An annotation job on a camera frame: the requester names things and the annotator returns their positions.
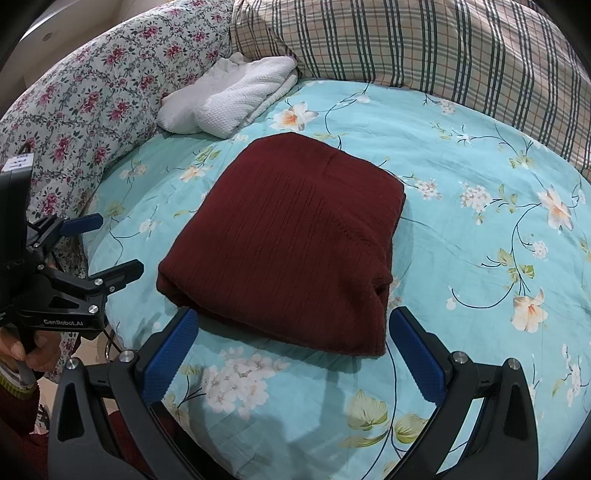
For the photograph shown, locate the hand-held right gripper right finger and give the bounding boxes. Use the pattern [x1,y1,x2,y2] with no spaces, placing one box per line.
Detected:
[383,305,541,480]

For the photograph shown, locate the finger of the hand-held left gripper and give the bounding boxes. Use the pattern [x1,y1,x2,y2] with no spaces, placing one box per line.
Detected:
[27,213,105,247]
[44,258,145,302]

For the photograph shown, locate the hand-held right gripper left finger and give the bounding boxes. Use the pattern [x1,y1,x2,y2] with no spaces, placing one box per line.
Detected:
[46,307,206,480]

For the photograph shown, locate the dark red knit sweater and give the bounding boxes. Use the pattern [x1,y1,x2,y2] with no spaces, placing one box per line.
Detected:
[156,134,407,357]

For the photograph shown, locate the person's left forearm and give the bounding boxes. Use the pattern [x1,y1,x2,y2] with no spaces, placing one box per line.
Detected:
[0,364,52,480]

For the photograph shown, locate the person's left hand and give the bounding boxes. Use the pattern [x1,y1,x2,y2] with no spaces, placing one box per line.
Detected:
[0,325,62,385]

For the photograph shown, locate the light blue floral bed sheet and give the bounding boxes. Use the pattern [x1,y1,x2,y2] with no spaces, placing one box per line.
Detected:
[85,78,591,480]

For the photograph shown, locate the pink floral pillow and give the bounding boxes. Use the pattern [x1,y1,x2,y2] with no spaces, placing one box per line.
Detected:
[0,0,236,365]

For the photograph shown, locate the white folded towel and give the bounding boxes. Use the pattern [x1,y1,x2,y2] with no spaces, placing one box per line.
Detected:
[157,52,300,139]

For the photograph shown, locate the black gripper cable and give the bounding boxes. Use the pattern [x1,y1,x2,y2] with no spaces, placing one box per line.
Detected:
[102,323,124,366]

